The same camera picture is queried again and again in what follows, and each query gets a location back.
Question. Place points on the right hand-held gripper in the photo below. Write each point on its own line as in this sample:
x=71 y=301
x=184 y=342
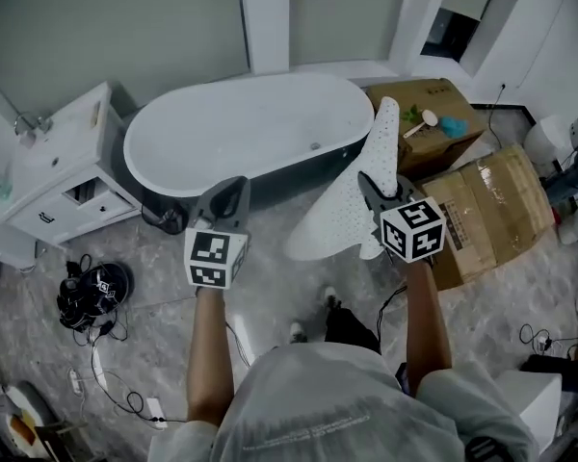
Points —
x=414 y=231

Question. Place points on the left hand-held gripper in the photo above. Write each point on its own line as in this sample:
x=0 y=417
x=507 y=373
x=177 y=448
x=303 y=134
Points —
x=212 y=263

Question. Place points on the white oval bath mat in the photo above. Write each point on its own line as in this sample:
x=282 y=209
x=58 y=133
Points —
x=337 y=219

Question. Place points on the dark green bathtub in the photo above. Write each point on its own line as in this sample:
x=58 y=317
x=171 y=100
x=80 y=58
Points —
x=245 y=128

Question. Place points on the person's right forearm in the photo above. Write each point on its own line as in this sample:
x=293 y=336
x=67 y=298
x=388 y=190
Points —
x=426 y=325

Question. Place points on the person's left forearm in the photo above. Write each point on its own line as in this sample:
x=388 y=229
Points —
x=212 y=354

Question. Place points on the dark brown cardboard box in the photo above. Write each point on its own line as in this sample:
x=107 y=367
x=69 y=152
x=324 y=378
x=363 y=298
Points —
x=438 y=157

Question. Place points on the black mesh waste bin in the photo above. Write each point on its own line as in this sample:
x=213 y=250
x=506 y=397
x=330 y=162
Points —
x=166 y=219

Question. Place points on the green plant sprig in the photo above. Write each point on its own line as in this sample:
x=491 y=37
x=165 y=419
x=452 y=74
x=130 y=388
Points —
x=411 y=113

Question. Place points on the blue bath sponge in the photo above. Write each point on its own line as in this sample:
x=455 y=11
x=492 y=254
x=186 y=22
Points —
x=454 y=127

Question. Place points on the large taped cardboard box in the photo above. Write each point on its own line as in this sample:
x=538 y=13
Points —
x=491 y=210

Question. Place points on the person's white black shoe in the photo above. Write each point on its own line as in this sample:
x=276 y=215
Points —
x=332 y=297
x=297 y=332

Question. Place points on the person's black shorts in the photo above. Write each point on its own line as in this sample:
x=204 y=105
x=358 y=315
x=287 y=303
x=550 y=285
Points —
x=349 y=330

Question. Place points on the black headset device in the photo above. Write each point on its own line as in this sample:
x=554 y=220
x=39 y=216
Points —
x=96 y=296

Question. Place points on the dark window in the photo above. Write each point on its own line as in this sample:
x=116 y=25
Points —
x=450 y=34

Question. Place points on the white vanity cabinet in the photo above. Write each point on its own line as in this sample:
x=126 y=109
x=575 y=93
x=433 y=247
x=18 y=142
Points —
x=53 y=171

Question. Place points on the chrome faucet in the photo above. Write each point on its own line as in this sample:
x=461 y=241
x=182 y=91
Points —
x=31 y=123

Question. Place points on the wide white power strip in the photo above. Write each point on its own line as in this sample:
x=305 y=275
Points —
x=156 y=412

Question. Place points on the white appliance box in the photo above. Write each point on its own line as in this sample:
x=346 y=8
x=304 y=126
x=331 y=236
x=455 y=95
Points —
x=7 y=248

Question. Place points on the person's grey t-shirt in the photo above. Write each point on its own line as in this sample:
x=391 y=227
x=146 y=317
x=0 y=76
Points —
x=327 y=412

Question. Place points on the slim white power strip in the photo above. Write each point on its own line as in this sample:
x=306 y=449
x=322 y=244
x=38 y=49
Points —
x=75 y=381

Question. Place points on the white glossy block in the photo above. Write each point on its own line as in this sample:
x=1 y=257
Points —
x=534 y=397

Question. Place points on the black shoulder-mounted device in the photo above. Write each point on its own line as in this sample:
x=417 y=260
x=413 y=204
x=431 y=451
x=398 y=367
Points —
x=484 y=450

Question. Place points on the cluttered equipment rack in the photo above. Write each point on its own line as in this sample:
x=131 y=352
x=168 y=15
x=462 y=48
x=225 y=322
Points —
x=24 y=426

